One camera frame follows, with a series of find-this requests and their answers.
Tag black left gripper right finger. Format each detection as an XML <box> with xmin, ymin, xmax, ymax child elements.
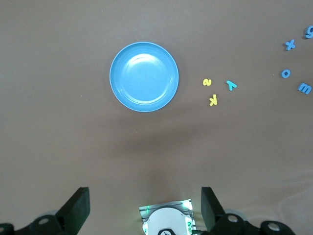
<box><xmin>201</xmin><ymin>187</ymin><xmax>296</xmax><ymax>235</ymax></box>

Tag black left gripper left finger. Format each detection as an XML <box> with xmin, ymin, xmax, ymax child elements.
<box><xmin>0</xmin><ymin>187</ymin><xmax>90</xmax><ymax>235</ymax></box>

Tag brown table cover sheet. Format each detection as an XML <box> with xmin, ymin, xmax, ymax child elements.
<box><xmin>0</xmin><ymin>0</ymin><xmax>313</xmax><ymax>235</ymax></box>

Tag blue plate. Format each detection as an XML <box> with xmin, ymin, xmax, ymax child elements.
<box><xmin>109</xmin><ymin>41</ymin><xmax>179</xmax><ymax>113</ymax></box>

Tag blue foam letter m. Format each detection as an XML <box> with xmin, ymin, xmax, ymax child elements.
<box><xmin>297</xmin><ymin>82</ymin><xmax>313</xmax><ymax>95</ymax></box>

